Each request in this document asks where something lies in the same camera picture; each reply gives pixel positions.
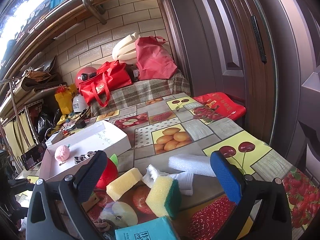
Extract yellow green scouring sponge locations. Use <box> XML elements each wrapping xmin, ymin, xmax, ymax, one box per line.
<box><xmin>145</xmin><ymin>177</ymin><xmax>182</xmax><ymax>219</ymax></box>

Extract fruit pattern tablecloth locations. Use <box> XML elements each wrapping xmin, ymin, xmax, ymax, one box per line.
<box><xmin>86</xmin><ymin>93</ymin><xmax>319</xmax><ymax>239</ymax></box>

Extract white cloth piece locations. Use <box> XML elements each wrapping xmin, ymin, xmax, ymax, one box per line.
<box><xmin>142</xmin><ymin>164</ymin><xmax>194</xmax><ymax>196</ymax></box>

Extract white power bank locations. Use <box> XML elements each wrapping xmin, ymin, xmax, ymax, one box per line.
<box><xmin>45</xmin><ymin>130</ymin><xmax>64</xmax><ymax>147</ymax></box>

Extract black door handle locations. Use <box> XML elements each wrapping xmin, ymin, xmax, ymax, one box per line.
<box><xmin>251</xmin><ymin>15</ymin><xmax>267</xmax><ymax>63</ymax></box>

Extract white shallow tray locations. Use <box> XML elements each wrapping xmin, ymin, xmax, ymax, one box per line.
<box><xmin>39</xmin><ymin>120</ymin><xmax>131</xmax><ymax>181</ymax></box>

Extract dark wooden door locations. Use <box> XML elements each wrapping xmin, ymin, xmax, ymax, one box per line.
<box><xmin>157</xmin><ymin>0</ymin><xmax>320</xmax><ymax>165</ymax></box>

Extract white foam block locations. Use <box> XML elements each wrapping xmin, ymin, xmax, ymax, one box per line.
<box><xmin>168</xmin><ymin>154</ymin><xmax>216</xmax><ymax>177</ymax></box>

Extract stacked white foam pads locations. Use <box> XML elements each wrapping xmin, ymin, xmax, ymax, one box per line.
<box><xmin>112</xmin><ymin>32</ymin><xmax>140</xmax><ymax>64</ymax></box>

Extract red plastic bag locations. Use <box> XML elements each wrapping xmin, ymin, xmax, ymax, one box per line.
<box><xmin>194</xmin><ymin>92</ymin><xmax>246</xmax><ymax>121</ymax></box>

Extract black white patterned scrunchie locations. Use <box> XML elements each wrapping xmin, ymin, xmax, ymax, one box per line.
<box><xmin>74</xmin><ymin>151</ymin><xmax>95</xmax><ymax>164</ymax></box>

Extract yellow sponge block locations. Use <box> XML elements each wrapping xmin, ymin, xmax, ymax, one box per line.
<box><xmin>106</xmin><ymin>167</ymin><xmax>143</xmax><ymax>202</ymax></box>

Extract red helmet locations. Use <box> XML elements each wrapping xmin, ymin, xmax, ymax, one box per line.
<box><xmin>75</xmin><ymin>66</ymin><xmax>97</xmax><ymax>88</ymax></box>

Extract metal storage shelf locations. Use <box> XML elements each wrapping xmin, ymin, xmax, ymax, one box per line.
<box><xmin>1</xmin><ymin>73</ymin><xmax>66</xmax><ymax>159</ymax></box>

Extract plaid covered bench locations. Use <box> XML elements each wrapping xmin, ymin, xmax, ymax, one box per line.
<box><xmin>90</xmin><ymin>70</ymin><xmax>191</xmax><ymax>117</ymax></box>

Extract black charger cube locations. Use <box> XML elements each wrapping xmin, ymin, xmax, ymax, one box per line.
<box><xmin>75</xmin><ymin>119</ymin><xmax>87</xmax><ymax>129</ymax></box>

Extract white helmet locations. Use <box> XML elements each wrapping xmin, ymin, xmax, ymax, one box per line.
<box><xmin>73</xmin><ymin>94</ymin><xmax>88</xmax><ymax>113</ymax></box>

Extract black smartphone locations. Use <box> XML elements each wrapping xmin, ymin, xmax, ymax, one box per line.
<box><xmin>21</xmin><ymin>142</ymin><xmax>47</xmax><ymax>171</ymax></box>

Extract pink fluffy plush keychain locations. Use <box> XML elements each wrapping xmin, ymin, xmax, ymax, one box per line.
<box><xmin>54</xmin><ymin>145</ymin><xmax>70</xmax><ymax>163</ymax></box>

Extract red tote bag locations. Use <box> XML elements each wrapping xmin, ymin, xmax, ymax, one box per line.
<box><xmin>79</xmin><ymin>60</ymin><xmax>132</xmax><ymax>107</ymax></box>

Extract yellow shopping bag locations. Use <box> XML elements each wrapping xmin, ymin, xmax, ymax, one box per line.
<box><xmin>55</xmin><ymin>83</ymin><xmax>78</xmax><ymax>114</ymax></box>

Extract pink red fabric bag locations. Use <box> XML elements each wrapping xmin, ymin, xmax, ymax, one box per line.
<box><xmin>135</xmin><ymin>36</ymin><xmax>177</xmax><ymax>81</ymax></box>

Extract red round plush toy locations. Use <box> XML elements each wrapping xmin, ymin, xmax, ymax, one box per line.
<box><xmin>96</xmin><ymin>158</ymin><xmax>118</xmax><ymax>190</ymax></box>

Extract teal tissue pack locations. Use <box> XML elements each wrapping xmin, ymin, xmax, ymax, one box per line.
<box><xmin>115</xmin><ymin>217</ymin><xmax>180</xmax><ymax>240</ymax></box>

